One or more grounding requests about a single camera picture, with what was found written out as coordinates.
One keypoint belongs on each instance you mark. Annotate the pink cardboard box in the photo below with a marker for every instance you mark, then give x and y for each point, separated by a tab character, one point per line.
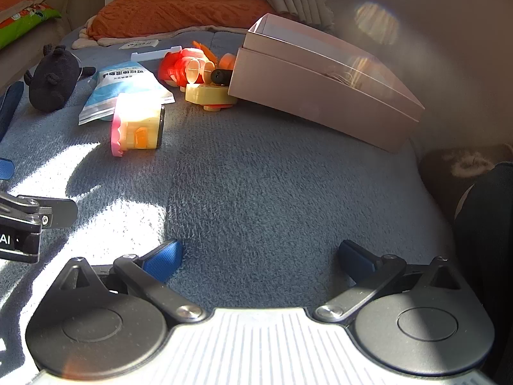
320	88

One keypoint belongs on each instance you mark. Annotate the pink round toy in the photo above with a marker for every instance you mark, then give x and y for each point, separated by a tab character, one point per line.
136	126

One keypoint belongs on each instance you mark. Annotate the person's black pants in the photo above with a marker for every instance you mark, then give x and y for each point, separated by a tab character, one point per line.
489	232

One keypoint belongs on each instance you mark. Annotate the red doll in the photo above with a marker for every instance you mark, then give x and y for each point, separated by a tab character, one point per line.
176	66

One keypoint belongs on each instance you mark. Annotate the beige cloth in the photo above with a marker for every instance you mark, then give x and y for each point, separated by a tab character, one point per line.
108	42

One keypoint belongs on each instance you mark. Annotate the grey fleece blanket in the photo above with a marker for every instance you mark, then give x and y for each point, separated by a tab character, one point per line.
260	176

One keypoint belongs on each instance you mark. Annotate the green printed pillow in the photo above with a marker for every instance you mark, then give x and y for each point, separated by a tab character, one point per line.
28	24

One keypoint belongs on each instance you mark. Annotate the orange pillow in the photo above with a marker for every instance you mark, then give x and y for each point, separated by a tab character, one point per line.
180	6

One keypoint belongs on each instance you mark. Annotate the beige sofa cushion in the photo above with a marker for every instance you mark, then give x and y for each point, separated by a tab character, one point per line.
24	58

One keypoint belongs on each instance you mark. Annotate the orange plastic toy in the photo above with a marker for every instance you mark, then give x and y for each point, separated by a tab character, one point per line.
226	62

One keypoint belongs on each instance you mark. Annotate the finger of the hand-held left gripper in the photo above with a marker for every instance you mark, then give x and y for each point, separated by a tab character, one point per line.
5	169
56	212

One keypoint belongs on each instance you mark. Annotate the brown striped fuzzy cloth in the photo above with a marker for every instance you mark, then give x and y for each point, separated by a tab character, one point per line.
441	176

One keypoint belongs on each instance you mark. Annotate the white battery charger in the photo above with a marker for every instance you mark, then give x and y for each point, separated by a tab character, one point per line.
154	54

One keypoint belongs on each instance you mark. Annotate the small black toy figure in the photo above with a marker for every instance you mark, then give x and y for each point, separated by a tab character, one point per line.
220	76

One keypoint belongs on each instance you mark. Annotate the blue and white packet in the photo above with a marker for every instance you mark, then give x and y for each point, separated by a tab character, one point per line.
116	84

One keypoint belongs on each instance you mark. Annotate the white paper label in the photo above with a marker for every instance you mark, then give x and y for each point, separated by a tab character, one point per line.
138	44

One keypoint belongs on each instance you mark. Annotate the yellow round toy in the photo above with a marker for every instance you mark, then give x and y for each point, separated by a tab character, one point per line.
202	94

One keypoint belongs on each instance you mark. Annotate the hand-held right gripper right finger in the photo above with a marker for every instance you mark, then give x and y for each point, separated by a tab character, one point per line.
356	264

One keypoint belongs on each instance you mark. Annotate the dark grey plush toy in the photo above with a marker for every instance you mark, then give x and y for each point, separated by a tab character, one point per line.
52	82

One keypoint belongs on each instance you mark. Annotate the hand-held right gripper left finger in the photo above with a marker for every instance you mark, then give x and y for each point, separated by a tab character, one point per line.
164	260

